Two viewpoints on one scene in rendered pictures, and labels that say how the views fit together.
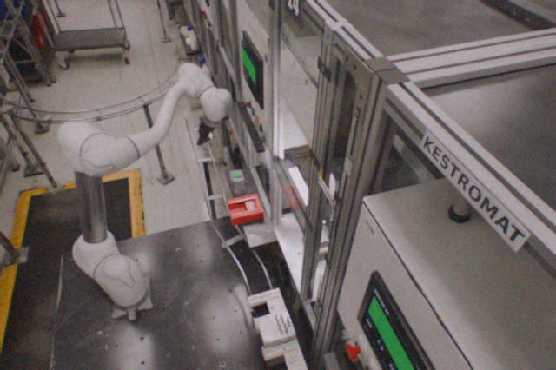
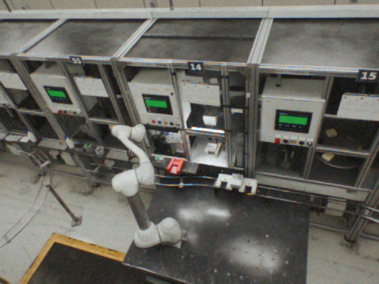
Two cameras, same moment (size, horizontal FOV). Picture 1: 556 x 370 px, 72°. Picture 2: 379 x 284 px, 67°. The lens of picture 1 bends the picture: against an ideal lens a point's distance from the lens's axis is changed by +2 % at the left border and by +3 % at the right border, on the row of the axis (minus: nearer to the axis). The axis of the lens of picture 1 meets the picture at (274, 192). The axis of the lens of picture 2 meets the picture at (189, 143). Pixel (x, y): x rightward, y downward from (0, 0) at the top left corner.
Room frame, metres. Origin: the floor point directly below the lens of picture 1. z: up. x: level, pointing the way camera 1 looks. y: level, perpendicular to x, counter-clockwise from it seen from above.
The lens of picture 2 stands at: (-0.18, 1.41, 3.09)
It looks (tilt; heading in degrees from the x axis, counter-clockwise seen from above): 45 degrees down; 313
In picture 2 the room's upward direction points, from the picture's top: 11 degrees counter-clockwise
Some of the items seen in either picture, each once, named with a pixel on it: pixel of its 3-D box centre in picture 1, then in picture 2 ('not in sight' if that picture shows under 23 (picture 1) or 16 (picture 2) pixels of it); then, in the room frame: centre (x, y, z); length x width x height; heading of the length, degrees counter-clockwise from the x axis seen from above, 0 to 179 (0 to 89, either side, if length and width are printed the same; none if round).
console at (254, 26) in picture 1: (281, 69); (161, 98); (1.41, -0.03, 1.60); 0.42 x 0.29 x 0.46; 17
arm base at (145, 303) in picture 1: (131, 298); (175, 237); (0.89, 0.68, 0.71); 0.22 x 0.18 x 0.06; 17
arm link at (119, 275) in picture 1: (121, 277); (169, 228); (0.92, 0.69, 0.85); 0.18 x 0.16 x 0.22; 52
